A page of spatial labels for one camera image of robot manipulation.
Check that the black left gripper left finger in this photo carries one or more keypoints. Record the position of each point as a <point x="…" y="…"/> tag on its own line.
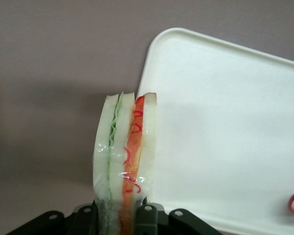
<point x="87" y="220"/>

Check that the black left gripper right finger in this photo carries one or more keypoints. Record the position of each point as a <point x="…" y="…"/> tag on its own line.
<point x="148" y="220"/>

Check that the triangular toy sandwich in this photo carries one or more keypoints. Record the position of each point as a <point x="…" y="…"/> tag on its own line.
<point x="117" y="151"/>

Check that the cream plastic tray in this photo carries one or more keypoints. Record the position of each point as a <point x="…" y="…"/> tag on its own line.
<point x="223" y="122"/>

